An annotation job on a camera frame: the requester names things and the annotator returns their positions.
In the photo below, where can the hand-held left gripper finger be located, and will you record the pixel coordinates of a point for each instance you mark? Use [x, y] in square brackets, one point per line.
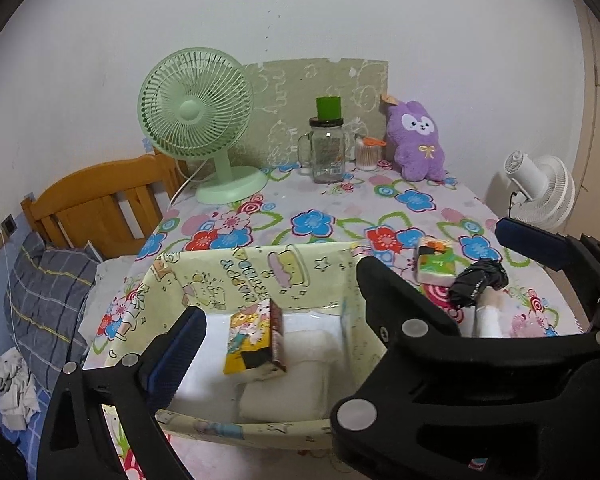
[180, 357]

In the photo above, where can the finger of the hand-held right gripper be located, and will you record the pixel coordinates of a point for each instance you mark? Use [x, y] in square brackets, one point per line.
[410, 305]
[530, 242]

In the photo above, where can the green tissue pack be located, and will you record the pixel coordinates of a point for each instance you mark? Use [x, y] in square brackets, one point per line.
[436, 265]

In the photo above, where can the black plastic bag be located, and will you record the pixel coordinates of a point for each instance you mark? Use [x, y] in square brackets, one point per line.
[477, 282]

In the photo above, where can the yellow tissue pack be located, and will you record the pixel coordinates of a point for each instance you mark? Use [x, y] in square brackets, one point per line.
[250, 340]

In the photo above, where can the yellow cartoon storage box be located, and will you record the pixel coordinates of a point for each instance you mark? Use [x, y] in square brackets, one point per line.
[210, 275]

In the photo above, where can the white soft pack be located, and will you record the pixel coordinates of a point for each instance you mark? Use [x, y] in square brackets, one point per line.
[285, 395]

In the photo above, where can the white fan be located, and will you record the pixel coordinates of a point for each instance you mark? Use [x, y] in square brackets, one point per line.
[550, 185]

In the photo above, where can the white paper roll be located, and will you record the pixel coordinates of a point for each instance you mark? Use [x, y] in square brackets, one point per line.
[489, 317]

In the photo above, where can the floral tablecloth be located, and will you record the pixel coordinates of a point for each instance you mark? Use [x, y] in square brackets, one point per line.
[330, 210]

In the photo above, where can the plaid grey pillow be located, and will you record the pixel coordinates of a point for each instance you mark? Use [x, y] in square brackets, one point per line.
[50, 300]

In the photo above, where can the purple plush toy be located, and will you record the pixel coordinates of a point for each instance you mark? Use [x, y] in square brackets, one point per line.
[420, 145]

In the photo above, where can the cotton swab container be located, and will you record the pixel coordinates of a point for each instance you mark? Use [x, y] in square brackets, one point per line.
[369, 155]

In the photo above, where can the blue bed sheet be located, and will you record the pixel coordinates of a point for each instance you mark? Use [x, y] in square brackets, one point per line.
[32, 437]

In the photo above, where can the crumpled white cloth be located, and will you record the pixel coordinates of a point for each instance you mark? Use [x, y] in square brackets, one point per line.
[15, 390]

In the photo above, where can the glass jar mug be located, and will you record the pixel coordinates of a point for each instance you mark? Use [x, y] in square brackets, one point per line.
[327, 155]

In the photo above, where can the wooden bed headboard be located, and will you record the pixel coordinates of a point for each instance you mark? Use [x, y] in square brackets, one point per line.
[95, 195]

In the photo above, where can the green cup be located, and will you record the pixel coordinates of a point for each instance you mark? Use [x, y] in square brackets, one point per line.
[328, 106]

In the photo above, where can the green desk fan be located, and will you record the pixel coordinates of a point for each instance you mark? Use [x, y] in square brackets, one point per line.
[192, 110]

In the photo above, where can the wall socket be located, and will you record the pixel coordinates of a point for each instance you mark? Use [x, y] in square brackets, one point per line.
[9, 225]

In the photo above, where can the green cartoon wall sheet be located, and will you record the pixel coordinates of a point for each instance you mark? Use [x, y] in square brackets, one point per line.
[290, 90]

